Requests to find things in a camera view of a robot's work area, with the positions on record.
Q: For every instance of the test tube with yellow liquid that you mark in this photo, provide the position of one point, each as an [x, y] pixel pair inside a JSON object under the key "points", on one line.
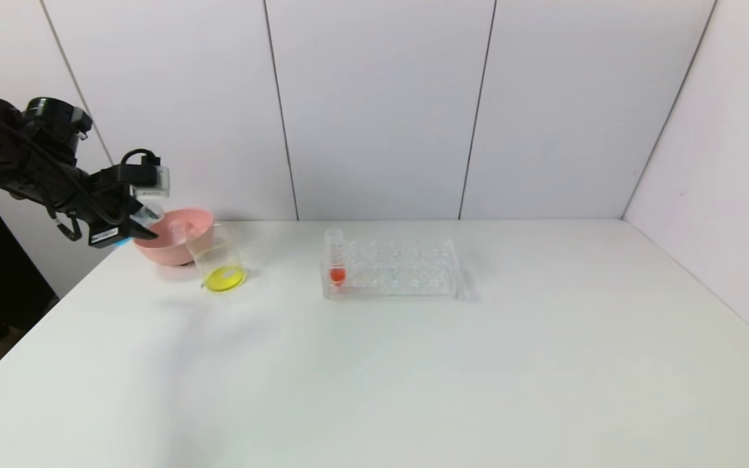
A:
{"points": [[178, 234]]}

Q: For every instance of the clear glass beaker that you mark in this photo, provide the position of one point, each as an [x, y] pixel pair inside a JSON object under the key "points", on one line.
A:
{"points": [[223, 278]]}

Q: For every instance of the clear acrylic test tube rack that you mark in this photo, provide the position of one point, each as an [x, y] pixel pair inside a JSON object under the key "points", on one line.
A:
{"points": [[400, 273]]}

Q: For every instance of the test tube with blue liquid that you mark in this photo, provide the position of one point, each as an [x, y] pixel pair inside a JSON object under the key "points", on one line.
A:
{"points": [[150, 213]]}

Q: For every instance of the pink bowl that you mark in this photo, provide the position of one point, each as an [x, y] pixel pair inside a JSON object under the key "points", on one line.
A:
{"points": [[173, 250]]}

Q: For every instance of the test tube with red liquid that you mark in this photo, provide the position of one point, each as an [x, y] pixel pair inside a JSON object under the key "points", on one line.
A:
{"points": [[337, 276]]}

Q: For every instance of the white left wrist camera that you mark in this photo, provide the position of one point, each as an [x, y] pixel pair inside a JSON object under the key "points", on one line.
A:
{"points": [[153, 182]]}

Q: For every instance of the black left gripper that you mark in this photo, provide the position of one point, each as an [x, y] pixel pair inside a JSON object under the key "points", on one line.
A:
{"points": [[106, 233]]}

